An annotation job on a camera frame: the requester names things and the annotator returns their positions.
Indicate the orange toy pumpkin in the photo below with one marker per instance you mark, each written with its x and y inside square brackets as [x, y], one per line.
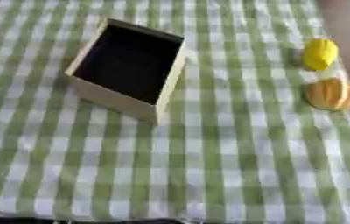
[331, 94]

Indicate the tan cardboard box black inside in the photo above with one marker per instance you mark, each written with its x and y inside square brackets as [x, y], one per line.
[127, 62]

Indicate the yellow toy lemon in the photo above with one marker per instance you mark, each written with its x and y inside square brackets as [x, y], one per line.
[320, 54]

